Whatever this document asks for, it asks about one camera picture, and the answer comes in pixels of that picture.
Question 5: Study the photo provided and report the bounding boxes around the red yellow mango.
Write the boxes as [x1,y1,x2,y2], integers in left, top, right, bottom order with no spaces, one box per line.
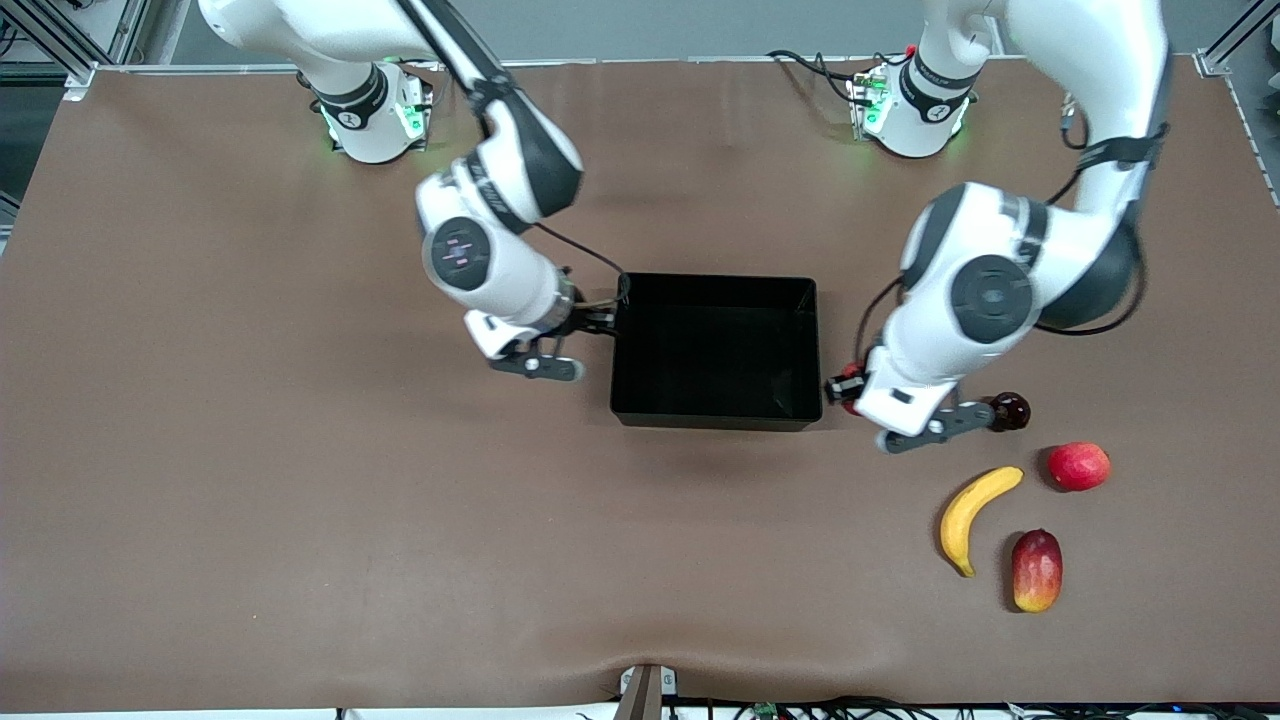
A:
[1010,528,1064,614]

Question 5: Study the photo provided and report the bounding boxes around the black base power cable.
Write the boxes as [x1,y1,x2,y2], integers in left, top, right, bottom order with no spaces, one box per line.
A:
[766,48,871,106]

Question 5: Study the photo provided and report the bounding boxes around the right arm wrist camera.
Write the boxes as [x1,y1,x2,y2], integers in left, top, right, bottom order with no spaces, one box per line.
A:
[488,352,587,383]

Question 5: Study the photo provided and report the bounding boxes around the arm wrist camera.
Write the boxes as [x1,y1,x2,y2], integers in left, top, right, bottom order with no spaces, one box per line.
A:
[488,352,587,383]
[877,400,998,456]

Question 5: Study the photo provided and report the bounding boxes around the brown table mat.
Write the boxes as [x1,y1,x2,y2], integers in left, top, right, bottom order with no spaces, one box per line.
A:
[0,58,1280,706]

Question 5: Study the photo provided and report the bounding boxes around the camera mount post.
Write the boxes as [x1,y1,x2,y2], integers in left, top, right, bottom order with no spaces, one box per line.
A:
[618,664,679,720]

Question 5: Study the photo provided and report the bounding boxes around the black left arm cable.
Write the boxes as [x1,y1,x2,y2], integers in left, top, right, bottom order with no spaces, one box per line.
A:
[853,95,1149,381]

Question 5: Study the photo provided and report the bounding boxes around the dark purple plum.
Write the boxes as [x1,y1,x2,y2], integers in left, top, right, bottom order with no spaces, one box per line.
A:
[985,391,1032,434]

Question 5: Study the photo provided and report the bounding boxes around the black plastic box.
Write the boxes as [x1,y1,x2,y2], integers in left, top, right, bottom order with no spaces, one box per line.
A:
[609,272,823,433]

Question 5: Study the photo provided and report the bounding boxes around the round red apple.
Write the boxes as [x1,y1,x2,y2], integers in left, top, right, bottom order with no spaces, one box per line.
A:
[1047,441,1112,493]

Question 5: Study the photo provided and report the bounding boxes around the black cables along table edge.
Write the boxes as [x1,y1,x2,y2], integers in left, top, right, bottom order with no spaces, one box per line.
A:
[330,695,1280,720]

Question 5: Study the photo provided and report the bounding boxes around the aluminium frame profile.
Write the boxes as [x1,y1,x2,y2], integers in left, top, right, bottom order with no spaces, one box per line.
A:
[0,0,151,101]
[1195,0,1280,79]

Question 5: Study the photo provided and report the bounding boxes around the yellow banana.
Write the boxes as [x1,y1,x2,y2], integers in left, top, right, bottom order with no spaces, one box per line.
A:
[939,465,1026,579]

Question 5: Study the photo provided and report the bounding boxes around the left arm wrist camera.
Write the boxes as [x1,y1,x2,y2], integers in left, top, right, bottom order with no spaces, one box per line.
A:
[877,400,998,456]

